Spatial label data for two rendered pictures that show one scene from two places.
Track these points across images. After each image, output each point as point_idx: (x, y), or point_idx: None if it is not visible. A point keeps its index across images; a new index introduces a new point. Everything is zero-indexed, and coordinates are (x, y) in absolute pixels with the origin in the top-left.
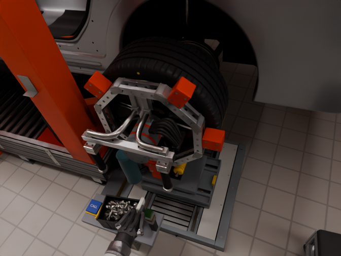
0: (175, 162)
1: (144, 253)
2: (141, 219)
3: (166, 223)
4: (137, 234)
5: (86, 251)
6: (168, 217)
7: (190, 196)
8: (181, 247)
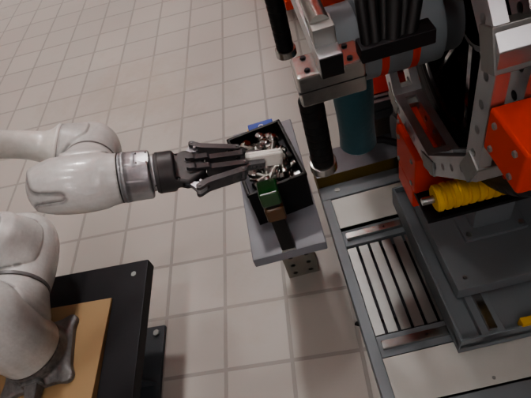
0: (433, 162)
1: (291, 290)
2: (226, 172)
3: (363, 288)
4: (190, 184)
5: (243, 207)
6: (378, 283)
7: (447, 291)
8: (344, 348)
